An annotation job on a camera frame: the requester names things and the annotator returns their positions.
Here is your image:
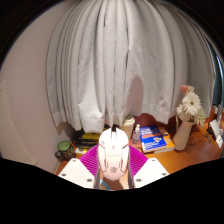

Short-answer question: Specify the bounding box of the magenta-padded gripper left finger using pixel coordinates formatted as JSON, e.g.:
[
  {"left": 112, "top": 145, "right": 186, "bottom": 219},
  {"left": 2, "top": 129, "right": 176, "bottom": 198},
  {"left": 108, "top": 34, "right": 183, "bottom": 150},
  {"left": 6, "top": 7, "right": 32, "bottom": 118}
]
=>
[{"left": 57, "top": 144, "right": 102, "bottom": 190}]

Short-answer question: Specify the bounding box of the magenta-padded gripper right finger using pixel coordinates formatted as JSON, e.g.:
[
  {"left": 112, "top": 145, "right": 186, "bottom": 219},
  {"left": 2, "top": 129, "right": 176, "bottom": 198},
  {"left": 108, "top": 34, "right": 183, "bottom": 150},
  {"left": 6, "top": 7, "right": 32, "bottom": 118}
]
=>
[{"left": 127, "top": 145, "right": 170, "bottom": 190}]

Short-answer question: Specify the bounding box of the white computer mouse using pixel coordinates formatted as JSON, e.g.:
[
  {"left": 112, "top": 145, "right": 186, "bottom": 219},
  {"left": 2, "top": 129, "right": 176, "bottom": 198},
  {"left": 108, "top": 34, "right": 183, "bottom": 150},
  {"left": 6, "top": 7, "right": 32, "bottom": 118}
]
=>
[{"left": 97, "top": 126, "right": 130, "bottom": 182}]

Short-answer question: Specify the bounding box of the dark green mug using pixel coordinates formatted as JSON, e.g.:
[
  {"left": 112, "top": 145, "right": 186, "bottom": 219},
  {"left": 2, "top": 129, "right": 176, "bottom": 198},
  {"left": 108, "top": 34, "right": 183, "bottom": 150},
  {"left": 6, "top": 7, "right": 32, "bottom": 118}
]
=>
[{"left": 54, "top": 139, "right": 77, "bottom": 162}]

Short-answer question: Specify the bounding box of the pale yellow book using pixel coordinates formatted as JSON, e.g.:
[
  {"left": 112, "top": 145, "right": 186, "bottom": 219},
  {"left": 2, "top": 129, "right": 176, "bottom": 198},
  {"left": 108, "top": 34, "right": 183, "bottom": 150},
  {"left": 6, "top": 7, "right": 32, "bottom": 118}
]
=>
[{"left": 74, "top": 143, "right": 100, "bottom": 151}]

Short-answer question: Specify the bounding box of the red-brown notebook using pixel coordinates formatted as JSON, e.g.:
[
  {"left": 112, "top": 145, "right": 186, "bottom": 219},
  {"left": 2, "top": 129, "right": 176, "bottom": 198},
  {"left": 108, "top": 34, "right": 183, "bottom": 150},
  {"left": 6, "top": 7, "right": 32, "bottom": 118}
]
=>
[{"left": 128, "top": 139, "right": 144, "bottom": 150}]

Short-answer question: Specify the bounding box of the dark book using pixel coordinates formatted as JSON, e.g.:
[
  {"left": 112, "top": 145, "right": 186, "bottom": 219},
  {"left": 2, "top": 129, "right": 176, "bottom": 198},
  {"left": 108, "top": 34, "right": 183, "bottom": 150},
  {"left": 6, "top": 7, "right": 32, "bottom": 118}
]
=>
[{"left": 74, "top": 138, "right": 100, "bottom": 147}]

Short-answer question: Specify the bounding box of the yellow orange book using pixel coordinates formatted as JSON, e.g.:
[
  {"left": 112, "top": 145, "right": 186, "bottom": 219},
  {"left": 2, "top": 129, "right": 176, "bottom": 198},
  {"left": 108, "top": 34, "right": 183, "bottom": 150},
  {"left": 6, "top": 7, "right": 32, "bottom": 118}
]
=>
[{"left": 143, "top": 126, "right": 176, "bottom": 155}]

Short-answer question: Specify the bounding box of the clear spray bottle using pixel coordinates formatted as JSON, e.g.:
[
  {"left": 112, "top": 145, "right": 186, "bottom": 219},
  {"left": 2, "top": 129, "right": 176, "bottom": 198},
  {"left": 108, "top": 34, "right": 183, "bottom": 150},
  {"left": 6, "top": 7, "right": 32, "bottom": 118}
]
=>
[{"left": 132, "top": 123, "right": 141, "bottom": 145}]

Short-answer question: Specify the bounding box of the white ceramic pitcher vase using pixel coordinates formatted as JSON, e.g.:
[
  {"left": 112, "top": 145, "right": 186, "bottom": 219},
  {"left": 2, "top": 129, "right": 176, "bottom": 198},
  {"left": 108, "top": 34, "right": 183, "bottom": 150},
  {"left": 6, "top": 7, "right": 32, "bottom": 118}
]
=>
[{"left": 172, "top": 119, "right": 196, "bottom": 152}]

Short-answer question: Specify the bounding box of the white panelled door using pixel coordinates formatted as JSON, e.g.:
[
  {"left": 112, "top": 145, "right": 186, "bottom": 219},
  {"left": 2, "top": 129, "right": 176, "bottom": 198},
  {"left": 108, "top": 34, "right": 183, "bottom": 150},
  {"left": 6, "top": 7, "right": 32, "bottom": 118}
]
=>
[{"left": 0, "top": 79, "right": 38, "bottom": 167}]

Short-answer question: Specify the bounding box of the white desktop device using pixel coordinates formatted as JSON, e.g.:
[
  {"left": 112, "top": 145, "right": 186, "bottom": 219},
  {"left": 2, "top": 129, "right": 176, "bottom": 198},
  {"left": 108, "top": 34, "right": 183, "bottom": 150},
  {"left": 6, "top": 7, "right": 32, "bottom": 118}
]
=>
[{"left": 206, "top": 118, "right": 224, "bottom": 150}]

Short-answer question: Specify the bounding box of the white flower bouquet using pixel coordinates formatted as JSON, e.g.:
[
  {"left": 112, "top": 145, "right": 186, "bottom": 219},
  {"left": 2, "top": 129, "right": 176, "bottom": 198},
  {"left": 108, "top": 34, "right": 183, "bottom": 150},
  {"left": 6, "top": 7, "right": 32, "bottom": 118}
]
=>
[{"left": 175, "top": 84, "right": 207, "bottom": 128}]

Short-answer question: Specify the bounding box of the white pleated curtain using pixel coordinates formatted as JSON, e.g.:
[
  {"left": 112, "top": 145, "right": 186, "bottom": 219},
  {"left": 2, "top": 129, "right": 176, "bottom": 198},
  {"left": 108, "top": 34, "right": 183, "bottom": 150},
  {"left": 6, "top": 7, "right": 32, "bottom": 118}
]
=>
[{"left": 46, "top": 0, "right": 217, "bottom": 134}]

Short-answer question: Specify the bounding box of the black cable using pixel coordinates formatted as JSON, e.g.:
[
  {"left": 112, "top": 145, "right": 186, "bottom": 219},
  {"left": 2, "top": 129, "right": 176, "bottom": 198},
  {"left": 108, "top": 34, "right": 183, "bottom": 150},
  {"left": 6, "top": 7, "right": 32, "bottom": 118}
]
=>
[{"left": 174, "top": 114, "right": 210, "bottom": 147}]

